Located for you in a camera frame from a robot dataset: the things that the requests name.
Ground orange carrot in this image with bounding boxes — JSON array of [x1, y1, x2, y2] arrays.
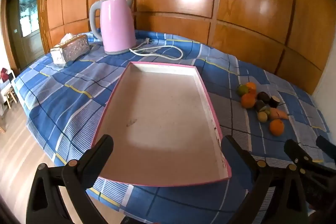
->
[[268, 108, 289, 119]]

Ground green mandarin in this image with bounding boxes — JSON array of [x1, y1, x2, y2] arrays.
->
[[237, 84, 249, 97]]

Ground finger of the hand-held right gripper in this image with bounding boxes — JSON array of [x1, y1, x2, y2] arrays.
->
[[316, 135, 336, 159], [284, 139, 326, 170]]

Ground orange mandarin with short stem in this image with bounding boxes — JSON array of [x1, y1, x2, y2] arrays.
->
[[241, 93, 256, 109]]

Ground silver embossed tissue box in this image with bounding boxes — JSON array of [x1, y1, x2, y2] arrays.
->
[[50, 33, 90, 65]]

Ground blue plaid tablecloth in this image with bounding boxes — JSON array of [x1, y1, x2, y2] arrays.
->
[[14, 30, 331, 224]]

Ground white power cord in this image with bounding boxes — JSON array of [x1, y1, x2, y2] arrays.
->
[[129, 38, 184, 60]]

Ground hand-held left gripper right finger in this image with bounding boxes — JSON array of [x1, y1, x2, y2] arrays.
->
[[220, 135, 309, 224]]

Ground orange mandarin with long stem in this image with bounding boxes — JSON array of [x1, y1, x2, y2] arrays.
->
[[269, 119, 285, 136]]

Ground pink electric kettle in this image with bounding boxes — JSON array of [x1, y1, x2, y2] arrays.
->
[[89, 0, 137, 55]]

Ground dark brown wrinkled fruit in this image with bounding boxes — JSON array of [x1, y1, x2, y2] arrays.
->
[[257, 91, 271, 104]]

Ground white cube with dark skin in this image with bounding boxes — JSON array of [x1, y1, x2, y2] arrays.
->
[[254, 100, 268, 112]]

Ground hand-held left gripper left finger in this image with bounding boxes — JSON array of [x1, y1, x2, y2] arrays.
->
[[25, 134, 114, 224]]

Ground wooden door with glass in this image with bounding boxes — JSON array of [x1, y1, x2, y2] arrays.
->
[[5, 0, 46, 72]]

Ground pink shallow cardboard tray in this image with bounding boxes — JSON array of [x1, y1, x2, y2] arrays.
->
[[91, 61, 232, 187]]

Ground wooden stool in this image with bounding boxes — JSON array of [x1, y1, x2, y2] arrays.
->
[[4, 88, 17, 109]]

